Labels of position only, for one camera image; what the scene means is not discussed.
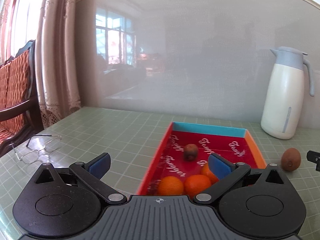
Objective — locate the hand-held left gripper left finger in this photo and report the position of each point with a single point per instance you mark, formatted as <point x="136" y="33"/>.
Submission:
<point x="100" y="166"/>

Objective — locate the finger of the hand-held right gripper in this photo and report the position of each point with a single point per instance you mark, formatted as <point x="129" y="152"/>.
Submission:
<point x="313" y="156"/>

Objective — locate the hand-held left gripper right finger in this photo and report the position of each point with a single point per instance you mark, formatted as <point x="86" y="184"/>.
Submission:
<point x="220" y="166"/>

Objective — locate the orange tangerine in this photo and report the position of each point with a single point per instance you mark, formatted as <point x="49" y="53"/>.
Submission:
<point x="205" y="172"/>
<point x="196" y="185"/>
<point x="170" y="185"/>

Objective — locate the brown kiwi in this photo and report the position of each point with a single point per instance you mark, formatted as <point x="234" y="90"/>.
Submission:
<point x="290" y="158"/>

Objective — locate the colourful cardboard box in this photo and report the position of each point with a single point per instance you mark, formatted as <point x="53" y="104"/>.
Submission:
<point x="225" y="140"/>

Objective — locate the brown wrinkled fruit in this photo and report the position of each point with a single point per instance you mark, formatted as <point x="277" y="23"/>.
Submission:
<point x="191" y="152"/>

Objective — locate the green grid tablecloth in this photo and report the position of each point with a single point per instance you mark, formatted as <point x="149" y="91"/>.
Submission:
<point x="112" y="135"/>

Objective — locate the white thermos jug grey lid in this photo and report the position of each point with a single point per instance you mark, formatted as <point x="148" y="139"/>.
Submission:
<point x="282" y="100"/>

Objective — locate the beige lace curtain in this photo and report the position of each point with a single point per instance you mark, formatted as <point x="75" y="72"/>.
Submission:
<point x="57" y="55"/>

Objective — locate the wooden chair orange cushion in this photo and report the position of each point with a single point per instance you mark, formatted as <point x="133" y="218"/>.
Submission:
<point x="15" y="80"/>

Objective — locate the window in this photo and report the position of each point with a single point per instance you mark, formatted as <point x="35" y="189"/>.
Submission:
<point x="25" y="17"/>

